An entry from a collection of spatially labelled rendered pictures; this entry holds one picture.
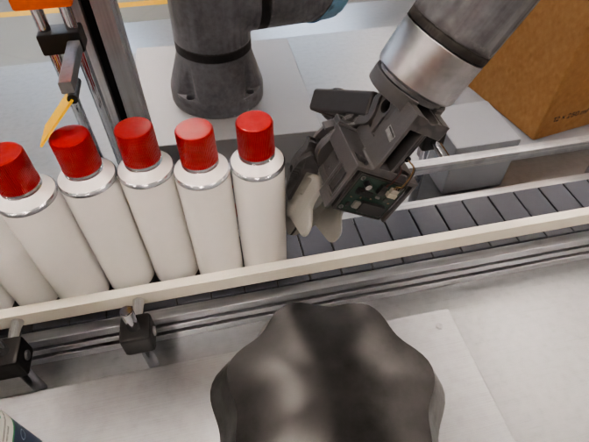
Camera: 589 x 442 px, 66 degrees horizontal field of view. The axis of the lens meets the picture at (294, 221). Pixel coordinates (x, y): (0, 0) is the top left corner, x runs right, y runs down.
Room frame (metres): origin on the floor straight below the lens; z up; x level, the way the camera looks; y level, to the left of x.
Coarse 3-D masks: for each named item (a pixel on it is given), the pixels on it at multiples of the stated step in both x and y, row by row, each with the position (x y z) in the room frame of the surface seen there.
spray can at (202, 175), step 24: (192, 120) 0.33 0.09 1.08; (192, 144) 0.30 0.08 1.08; (192, 168) 0.30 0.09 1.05; (216, 168) 0.31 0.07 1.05; (192, 192) 0.29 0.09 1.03; (216, 192) 0.29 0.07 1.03; (192, 216) 0.29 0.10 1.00; (216, 216) 0.29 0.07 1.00; (192, 240) 0.30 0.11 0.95; (216, 240) 0.29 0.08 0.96; (216, 264) 0.29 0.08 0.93; (240, 264) 0.31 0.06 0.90
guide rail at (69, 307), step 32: (512, 224) 0.36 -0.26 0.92; (544, 224) 0.36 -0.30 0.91; (576, 224) 0.37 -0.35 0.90; (320, 256) 0.31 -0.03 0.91; (352, 256) 0.31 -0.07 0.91; (384, 256) 0.32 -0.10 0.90; (128, 288) 0.27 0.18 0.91; (160, 288) 0.27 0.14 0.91; (192, 288) 0.27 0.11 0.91; (224, 288) 0.28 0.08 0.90; (0, 320) 0.23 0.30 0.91; (32, 320) 0.24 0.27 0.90
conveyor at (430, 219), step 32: (512, 192) 0.45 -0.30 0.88; (544, 192) 0.45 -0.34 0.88; (576, 192) 0.45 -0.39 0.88; (352, 224) 0.39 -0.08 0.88; (384, 224) 0.39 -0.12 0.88; (416, 224) 0.39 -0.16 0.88; (448, 224) 0.39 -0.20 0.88; (480, 224) 0.39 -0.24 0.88; (288, 256) 0.34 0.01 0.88; (416, 256) 0.34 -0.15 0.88; (256, 288) 0.29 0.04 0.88; (64, 320) 0.25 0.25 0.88; (96, 320) 0.25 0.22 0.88
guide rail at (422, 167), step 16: (528, 144) 0.45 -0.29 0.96; (544, 144) 0.45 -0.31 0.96; (560, 144) 0.45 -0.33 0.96; (576, 144) 0.45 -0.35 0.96; (416, 160) 0.42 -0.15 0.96; (432, 160) 0.42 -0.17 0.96; (448, 160) 0.42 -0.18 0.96; (464, 160) 0.42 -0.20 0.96; (480, 160) 0.42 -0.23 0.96; (496, 160) 0.43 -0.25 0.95
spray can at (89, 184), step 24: (72, 144) 0.29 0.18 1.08; (72, 168) 0.29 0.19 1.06; (96, 168) 0.30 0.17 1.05; (72, 192) 0.28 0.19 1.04; (96, 192) 0.28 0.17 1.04; (120, 192) 0.30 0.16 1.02; (96, 216) 0.28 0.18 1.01; (120, 216) 0.29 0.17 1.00; (96, 240) 0.28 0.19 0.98; (120, 240) 0.29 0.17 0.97; (120, 264) 0.28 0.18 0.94; (144, 264) 0.30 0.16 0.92; (120, 288) 0.28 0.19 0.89
